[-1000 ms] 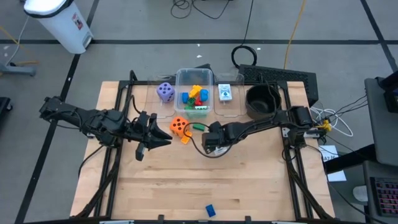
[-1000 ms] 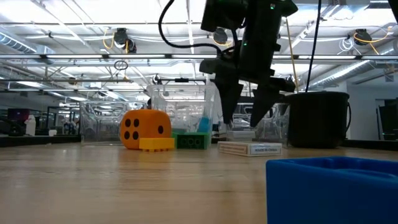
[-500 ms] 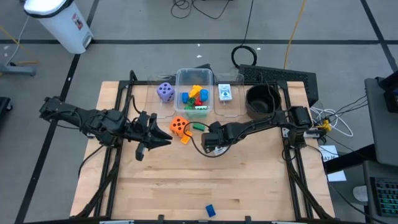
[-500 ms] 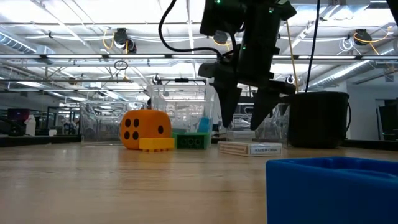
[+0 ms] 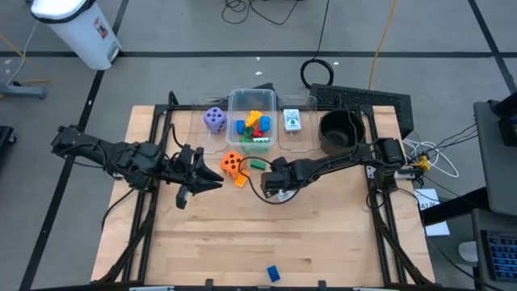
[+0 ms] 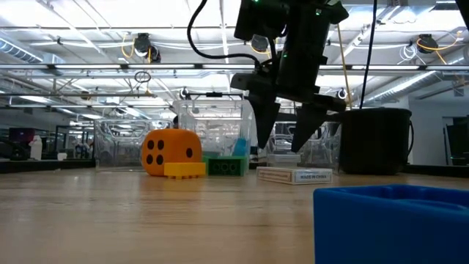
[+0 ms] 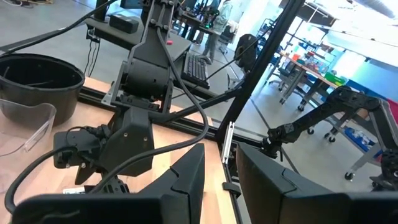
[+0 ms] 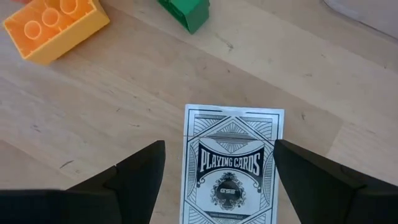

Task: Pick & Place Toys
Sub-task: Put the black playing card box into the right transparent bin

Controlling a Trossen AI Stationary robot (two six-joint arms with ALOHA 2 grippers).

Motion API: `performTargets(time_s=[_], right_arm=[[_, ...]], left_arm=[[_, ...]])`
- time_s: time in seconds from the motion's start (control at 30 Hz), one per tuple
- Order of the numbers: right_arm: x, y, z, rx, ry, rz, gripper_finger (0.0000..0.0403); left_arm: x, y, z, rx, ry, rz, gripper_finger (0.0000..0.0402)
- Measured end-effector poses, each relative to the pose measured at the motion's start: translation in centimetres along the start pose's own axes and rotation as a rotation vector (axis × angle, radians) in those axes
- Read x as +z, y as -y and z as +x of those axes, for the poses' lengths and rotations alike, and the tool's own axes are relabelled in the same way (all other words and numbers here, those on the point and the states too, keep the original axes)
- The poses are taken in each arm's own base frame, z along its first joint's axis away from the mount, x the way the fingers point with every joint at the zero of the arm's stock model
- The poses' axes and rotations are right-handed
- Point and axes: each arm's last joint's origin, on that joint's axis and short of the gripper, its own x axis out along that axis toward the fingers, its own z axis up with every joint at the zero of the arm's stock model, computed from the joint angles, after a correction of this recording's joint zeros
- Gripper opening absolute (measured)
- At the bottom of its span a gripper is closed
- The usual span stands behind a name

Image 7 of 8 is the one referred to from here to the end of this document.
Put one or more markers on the shallow clear plastic tray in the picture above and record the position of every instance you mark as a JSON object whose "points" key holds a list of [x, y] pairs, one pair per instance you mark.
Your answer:
{"points": [[28, 130]]}

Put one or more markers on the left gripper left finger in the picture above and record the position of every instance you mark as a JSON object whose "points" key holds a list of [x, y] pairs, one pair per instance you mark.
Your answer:
{"points": [[183, 186]]}

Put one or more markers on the small red desk object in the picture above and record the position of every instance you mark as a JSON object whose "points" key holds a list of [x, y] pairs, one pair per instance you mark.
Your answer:
{"points": [[169, 42]]}

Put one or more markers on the black aluminium table frame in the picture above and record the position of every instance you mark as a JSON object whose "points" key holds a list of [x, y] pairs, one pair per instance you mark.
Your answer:
{"points": [[264, 53]]}

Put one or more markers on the black plastic bucket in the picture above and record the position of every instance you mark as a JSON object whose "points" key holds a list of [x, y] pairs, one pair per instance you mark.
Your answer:
{"points": [[37, 84]]}

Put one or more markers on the wooden background table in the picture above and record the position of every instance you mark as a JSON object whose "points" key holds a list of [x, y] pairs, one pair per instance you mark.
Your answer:
{"points": [[311, 73]]}

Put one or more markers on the person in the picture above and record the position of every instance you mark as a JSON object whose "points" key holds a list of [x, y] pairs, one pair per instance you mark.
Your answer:
{"points": [[219, 21]]}

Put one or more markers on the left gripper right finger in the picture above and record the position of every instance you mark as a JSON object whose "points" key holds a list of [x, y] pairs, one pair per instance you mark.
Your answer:
{"points": [[273, 196]]}

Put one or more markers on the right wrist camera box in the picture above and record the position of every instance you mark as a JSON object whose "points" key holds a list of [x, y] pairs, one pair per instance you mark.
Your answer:
{"points": [[77, 146]]}

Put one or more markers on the blue floor crate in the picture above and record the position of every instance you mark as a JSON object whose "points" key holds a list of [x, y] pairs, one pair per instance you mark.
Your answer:
{"points": [[362, 140]]}

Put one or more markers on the green storage box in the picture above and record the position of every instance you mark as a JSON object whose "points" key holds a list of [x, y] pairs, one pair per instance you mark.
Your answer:
{"points": [[335, 78]]}

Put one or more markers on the grey keyboard desk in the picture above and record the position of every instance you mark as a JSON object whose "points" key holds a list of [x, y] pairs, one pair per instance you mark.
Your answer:
{"points": [[217, 90]]}

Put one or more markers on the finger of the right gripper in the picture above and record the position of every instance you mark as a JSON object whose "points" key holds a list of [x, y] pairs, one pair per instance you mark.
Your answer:
{"points": [[84, 172]]}

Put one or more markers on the black background robot arm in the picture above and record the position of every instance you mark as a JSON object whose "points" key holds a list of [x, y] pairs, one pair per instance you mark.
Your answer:
{"points": [[339, 105]]}

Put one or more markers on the black desk device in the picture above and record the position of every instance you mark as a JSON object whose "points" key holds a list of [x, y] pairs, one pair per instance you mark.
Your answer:
{"points": [[123, 23]]}

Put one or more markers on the backlit computer keyboard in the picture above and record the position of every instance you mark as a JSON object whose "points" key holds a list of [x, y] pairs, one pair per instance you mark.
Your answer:
{"points": [[195, 70]]}

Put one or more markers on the white card box black emblem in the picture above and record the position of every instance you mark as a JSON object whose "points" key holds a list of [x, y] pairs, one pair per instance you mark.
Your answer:
{"points": [[73, 190]]}

